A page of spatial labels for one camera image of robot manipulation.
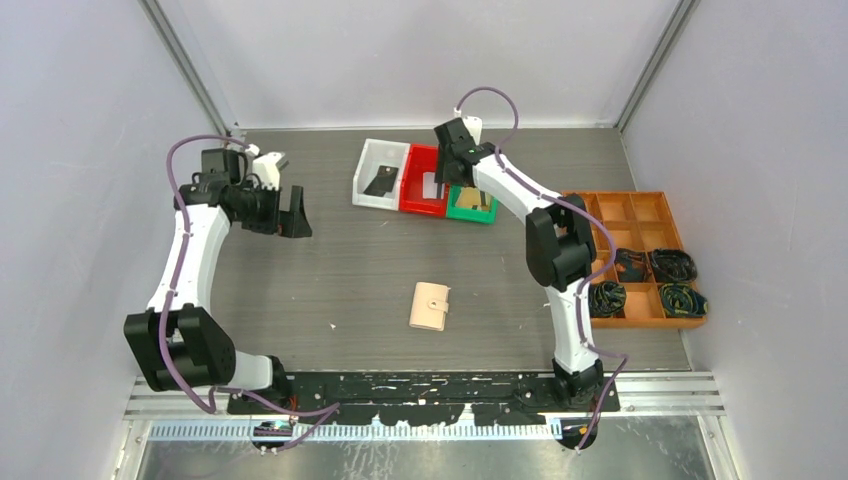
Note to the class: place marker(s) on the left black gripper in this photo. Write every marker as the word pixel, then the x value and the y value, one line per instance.
pixel 290 224

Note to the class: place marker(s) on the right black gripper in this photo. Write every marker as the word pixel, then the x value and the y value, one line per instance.
pixel 442 174

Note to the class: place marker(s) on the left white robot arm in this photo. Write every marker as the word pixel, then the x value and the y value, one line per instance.
pixel 176 340

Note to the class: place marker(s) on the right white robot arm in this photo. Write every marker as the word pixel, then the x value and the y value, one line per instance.
pixel 559 249

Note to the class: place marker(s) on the white striped card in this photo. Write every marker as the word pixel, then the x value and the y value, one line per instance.
pixel 430 187

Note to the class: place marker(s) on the black card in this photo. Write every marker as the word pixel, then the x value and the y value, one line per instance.
pixel 383 183

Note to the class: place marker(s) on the green plastic bin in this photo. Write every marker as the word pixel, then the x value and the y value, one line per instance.
pixel 482 217

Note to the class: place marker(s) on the red plastic bin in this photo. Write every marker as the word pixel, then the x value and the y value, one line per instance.
pixel 421 159

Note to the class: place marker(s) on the white plastic bin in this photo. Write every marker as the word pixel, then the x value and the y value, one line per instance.
pixel 374 153

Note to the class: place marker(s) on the orange compartment tray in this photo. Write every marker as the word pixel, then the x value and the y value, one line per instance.
pixel 647 279

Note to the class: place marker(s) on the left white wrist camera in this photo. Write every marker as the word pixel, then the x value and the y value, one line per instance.
pixel 266 167

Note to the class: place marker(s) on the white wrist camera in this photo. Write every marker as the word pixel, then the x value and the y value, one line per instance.
pixel 473 124
pixel 266 167

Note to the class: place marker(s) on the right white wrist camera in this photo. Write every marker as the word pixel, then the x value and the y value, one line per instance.
pixel 473 124

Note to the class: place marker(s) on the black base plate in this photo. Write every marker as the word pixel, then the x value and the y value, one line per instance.
pixel 493 398

